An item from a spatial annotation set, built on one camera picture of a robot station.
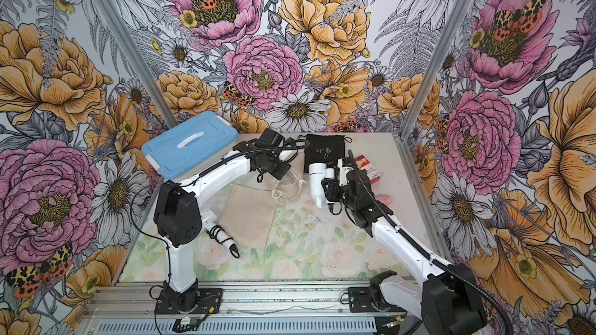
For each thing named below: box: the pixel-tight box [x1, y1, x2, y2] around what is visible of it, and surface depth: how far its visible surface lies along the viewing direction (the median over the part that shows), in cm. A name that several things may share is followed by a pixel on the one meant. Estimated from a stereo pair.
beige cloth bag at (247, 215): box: [218, 183, 278, 250], surface depth 94 cm
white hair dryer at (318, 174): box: [308, 162, 335, 209], surface depth 85 cm
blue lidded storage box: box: [141, 110, 240, 182], surface depth 96 cm
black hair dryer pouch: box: [297, 134, 354, 173], surface depth 118 cm
